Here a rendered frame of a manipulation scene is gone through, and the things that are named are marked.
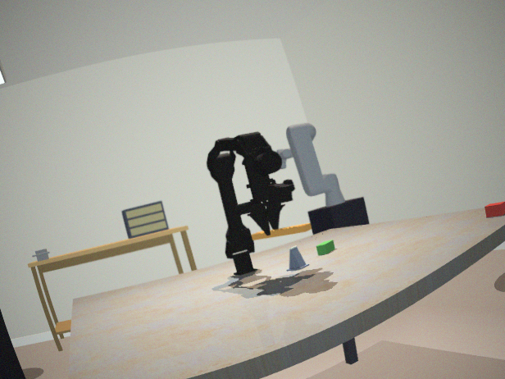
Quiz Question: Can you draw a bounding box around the red block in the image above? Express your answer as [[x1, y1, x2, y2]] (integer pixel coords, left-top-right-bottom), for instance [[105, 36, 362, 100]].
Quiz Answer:
[[485, 202, 505, 217]]

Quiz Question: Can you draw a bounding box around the orange bar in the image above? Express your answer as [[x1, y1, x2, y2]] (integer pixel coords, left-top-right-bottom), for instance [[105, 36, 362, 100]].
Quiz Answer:
[[252, 223, 312, 240]]

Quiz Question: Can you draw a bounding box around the green rectangular block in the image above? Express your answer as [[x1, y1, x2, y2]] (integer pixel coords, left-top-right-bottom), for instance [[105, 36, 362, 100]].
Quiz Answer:
[[316, 240, 335, 255]]

